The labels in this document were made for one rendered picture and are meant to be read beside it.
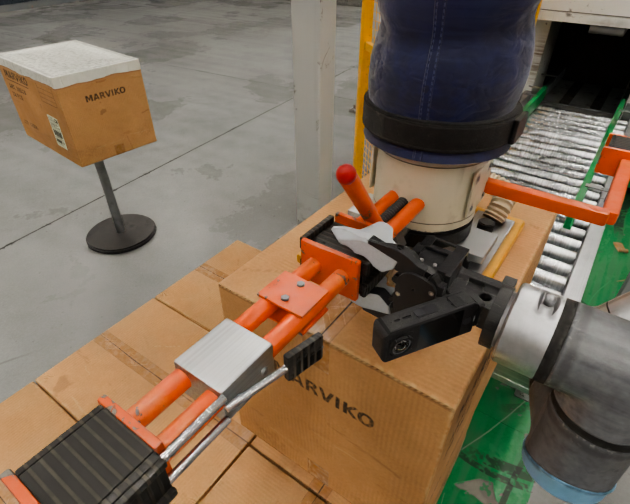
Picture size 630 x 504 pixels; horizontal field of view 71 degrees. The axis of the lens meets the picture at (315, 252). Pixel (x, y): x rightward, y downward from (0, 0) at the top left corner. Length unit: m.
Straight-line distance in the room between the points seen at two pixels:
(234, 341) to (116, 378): 0.94
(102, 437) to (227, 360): 0.11
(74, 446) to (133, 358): 1.00
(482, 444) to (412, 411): 1.25
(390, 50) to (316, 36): 1.53
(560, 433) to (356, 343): 0.26
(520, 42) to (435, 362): 0.41
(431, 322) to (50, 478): 0.34
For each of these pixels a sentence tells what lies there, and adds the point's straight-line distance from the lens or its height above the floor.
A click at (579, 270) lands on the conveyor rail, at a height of 0.59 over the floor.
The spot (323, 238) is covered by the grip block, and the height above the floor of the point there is 1.22.
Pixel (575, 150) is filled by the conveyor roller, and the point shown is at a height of 0.55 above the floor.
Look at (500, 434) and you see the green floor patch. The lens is 1.91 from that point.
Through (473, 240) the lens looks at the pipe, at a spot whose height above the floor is 1.12.
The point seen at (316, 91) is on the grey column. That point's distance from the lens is 2.20.
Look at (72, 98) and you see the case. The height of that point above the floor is 0.92.
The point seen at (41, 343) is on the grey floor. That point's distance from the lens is 2.39.
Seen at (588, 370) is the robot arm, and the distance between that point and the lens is 0.47.
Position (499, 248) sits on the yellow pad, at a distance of 0.82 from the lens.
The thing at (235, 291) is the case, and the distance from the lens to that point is 0.71.
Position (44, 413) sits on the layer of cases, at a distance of 1.37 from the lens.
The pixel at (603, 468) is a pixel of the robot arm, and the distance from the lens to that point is 0.55.
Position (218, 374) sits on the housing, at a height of 1.22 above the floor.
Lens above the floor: 1.54
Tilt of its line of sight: 37 degrees down
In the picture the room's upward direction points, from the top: straight up
